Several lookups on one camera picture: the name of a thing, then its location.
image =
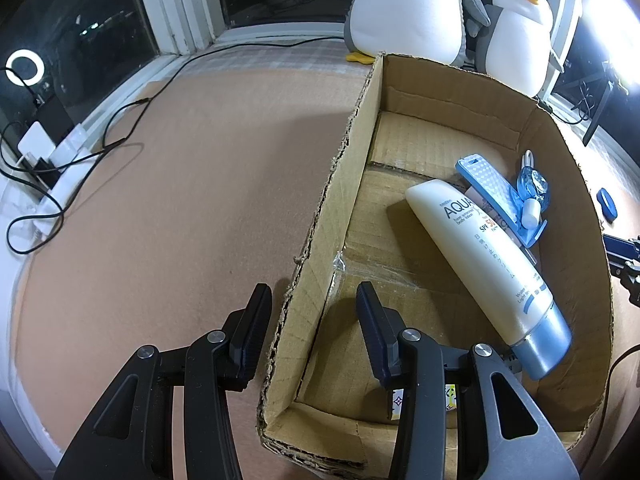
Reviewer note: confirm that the small grey penguin plush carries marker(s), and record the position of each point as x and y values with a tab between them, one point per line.
515	45

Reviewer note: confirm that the white window frame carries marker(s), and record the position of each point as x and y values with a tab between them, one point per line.
170	5

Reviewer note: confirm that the white and blue sunscreen tube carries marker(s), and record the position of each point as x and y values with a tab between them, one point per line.
480	260

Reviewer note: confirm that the cardboard box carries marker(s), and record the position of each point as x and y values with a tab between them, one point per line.
390	270

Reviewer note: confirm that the checked white bedsheet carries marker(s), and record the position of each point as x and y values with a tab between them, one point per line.
280	55

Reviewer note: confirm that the peach felt blanket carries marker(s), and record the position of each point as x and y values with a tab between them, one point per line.
175	240

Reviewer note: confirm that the patterned white lighter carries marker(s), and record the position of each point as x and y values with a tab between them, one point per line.
396	402

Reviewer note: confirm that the white power adapter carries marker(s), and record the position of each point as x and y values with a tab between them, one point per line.
35	140

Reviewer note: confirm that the black tripod stand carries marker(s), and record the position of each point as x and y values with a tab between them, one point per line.
600	115

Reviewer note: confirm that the large grey penguin plush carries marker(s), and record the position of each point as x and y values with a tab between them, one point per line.
405	5

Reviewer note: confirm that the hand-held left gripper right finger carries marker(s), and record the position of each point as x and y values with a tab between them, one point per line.
375	345

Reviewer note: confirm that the blue eye drop bottle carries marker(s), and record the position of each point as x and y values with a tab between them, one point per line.
535	187

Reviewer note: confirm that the blue round lid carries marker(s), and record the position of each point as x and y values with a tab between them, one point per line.
607	205

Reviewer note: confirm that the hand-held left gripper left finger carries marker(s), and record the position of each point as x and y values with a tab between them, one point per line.
245	342

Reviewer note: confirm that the white power strip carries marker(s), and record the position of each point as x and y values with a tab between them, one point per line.
70	160

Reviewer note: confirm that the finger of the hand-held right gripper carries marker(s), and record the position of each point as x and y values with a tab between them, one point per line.
632	282
622	247

